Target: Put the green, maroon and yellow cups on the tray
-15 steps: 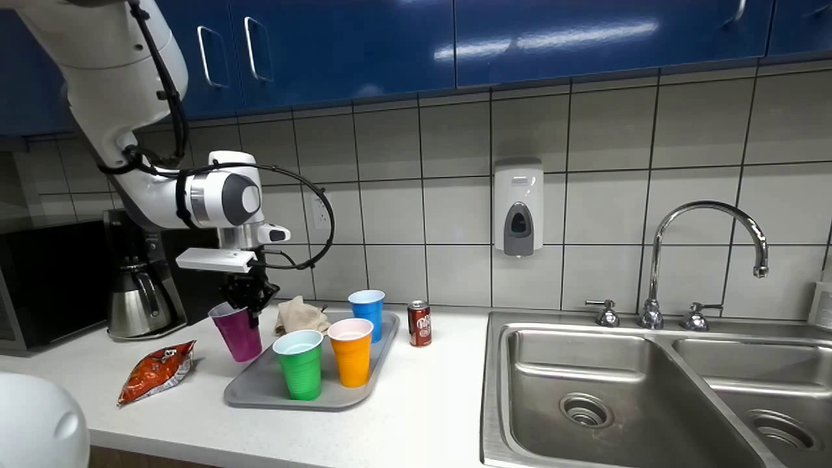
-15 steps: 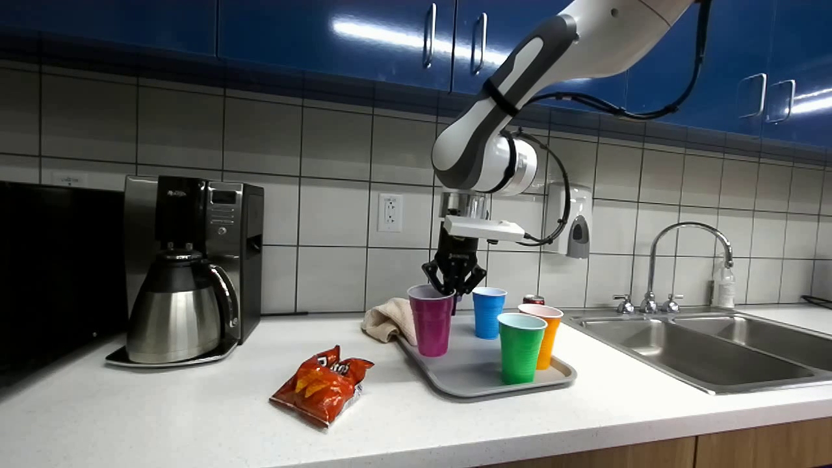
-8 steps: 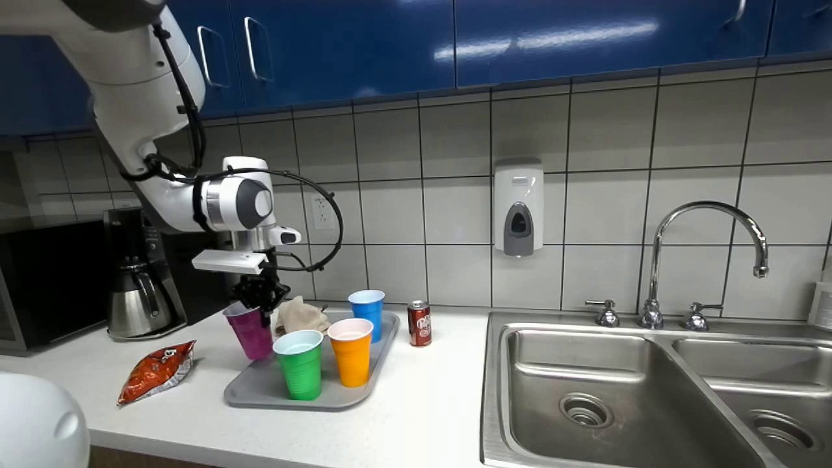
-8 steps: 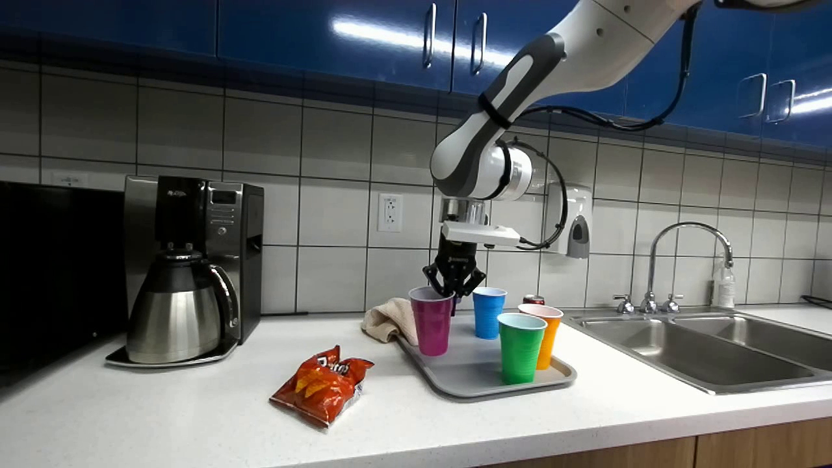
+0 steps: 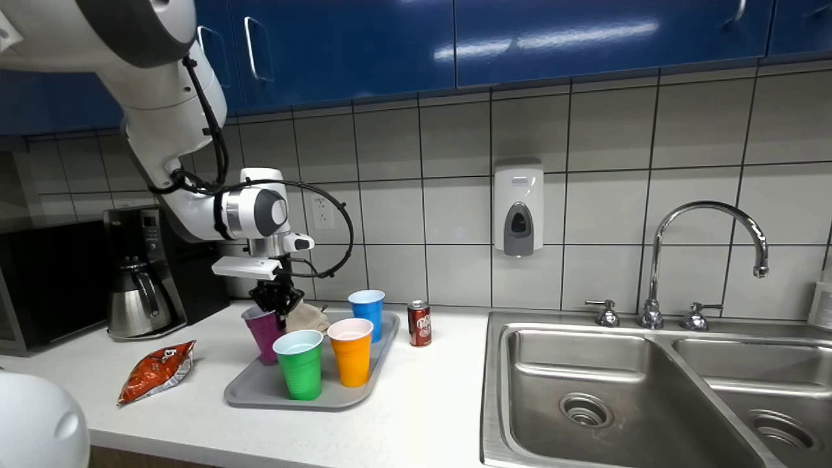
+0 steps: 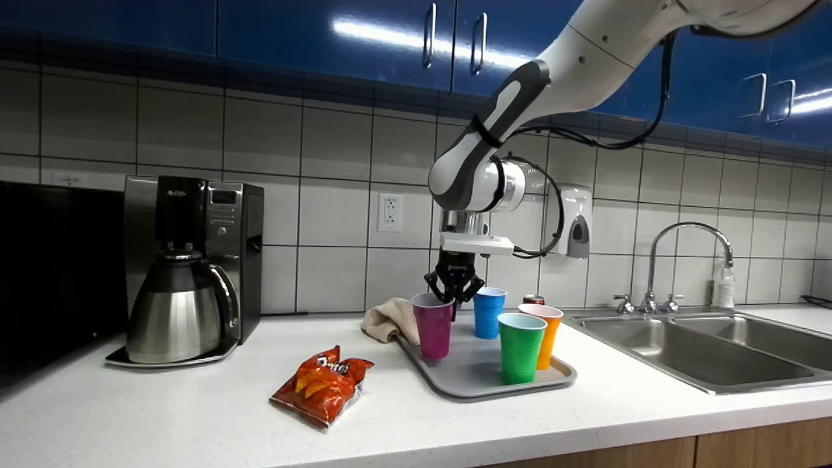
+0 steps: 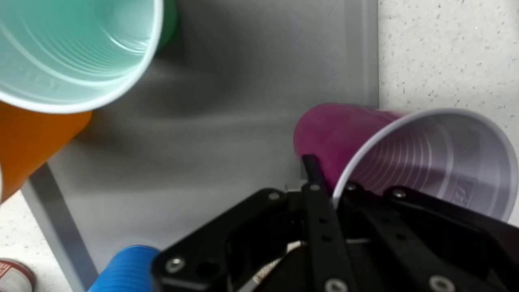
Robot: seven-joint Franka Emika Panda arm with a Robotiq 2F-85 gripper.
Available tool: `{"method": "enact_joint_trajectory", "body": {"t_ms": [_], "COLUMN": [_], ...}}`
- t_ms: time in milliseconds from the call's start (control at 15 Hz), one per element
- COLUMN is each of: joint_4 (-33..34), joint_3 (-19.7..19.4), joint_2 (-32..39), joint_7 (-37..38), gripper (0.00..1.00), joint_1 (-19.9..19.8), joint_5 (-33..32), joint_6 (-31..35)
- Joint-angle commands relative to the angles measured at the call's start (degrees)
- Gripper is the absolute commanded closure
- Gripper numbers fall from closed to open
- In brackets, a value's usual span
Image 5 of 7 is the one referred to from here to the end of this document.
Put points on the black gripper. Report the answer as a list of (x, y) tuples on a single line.
[(276, 285)]

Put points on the maroon plastic cup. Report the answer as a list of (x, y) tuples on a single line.
[(264, 339)]

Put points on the green plastic cup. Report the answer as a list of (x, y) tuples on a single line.
[(299, 368)]

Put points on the yellow-orange plastic cup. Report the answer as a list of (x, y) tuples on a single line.
[(352, 355)]

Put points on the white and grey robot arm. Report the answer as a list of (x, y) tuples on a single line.
[(157, 113)]

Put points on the grey plastic tray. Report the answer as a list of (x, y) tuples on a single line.
[(251, 385)]

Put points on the blue plastic cup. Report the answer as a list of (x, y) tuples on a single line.
[(368, 312)]

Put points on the orange chips bag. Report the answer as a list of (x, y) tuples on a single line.
[(157, 373)]

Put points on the stainless steel coffee carafe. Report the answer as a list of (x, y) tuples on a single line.
[(133, 303)]

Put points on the black steel coffee maker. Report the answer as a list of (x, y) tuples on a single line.
[(143, 242)]

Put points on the red soda can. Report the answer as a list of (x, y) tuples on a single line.
[(420, 324)]

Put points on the black microwave oven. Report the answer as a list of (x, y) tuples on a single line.
[(48, 287)]

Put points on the white rounded robot part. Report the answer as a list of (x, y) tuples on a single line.
[(34, 425)]

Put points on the stainless steel double sink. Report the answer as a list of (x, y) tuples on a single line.
[(624, 390)]

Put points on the chrome gooseneck faucet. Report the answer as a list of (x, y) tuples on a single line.
[(693, 209)]

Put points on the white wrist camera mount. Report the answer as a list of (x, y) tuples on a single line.
[(245, 267)]

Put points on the white wall soap dispenser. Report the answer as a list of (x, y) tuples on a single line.
[(518, 209)]

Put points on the blue glossy wall cabinet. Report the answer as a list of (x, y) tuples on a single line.
[(562, 35)]

